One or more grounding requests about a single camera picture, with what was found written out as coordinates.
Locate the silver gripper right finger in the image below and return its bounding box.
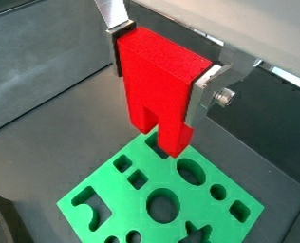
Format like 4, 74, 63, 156
184, 44, 262, 127

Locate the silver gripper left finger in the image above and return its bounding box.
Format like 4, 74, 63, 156
93, 0, 136, 77

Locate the red double-square peg block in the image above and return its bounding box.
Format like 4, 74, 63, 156
118, 27, 212, 157

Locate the green shape sorter board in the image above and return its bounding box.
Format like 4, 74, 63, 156
57, 132, 263, 243

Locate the black round base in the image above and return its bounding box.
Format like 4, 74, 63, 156
0, 197, 33, 243

